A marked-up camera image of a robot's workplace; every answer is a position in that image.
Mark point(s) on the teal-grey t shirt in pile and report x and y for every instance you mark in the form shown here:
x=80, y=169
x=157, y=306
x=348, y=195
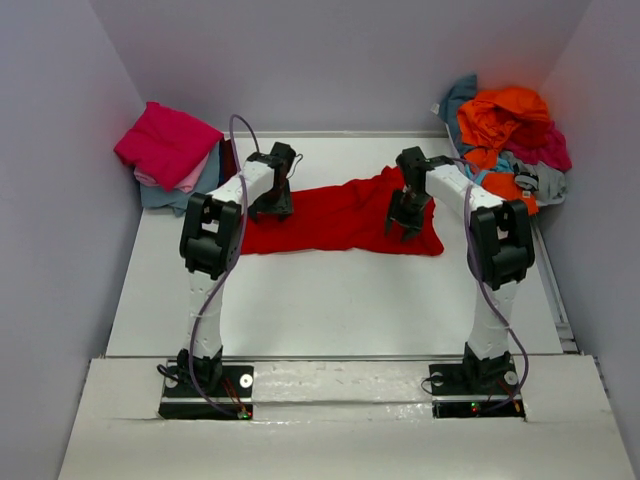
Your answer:
x=463, y=90

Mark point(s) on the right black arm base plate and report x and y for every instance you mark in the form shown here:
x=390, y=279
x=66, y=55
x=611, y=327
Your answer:
x=454, y=396

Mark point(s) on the light blue t shirt in pile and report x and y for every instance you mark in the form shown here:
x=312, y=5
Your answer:
x=478, y=175

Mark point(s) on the maroon folded t shirt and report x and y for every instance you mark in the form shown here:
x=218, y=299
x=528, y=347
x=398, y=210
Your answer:
x=227, y=163

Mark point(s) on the grey t shirt in pile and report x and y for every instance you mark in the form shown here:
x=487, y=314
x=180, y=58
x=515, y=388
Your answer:
x=547, y=184

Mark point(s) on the orange t shirt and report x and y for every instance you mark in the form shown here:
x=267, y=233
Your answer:
x=493, y=118

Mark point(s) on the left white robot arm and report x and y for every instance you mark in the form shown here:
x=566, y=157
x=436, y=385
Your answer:
x=210, y=244

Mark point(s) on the red t shirt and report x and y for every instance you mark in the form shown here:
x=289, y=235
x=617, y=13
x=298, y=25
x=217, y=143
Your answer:
x=340, y=218

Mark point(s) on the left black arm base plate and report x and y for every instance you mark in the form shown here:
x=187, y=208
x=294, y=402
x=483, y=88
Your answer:
x=231, y=399

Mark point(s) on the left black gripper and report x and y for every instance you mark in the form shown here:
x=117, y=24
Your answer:
x=273, y=203

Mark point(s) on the pink folded t shirt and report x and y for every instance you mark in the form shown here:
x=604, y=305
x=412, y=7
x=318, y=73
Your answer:
x=181, y=175

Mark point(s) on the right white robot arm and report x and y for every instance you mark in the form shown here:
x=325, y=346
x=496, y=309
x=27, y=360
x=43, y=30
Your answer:
x=500, y=252

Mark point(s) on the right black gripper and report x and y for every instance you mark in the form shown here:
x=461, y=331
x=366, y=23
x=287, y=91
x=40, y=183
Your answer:
x=409, y=209

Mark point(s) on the magenta t shirt in pile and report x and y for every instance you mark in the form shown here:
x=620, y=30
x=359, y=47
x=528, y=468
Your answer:
x=553, y=154

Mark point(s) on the grey-blue folded t shirt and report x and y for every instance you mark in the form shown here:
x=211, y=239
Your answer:
x=156, y=197

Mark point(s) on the magenta folded t shirt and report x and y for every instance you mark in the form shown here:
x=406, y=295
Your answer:
x=162, y=134

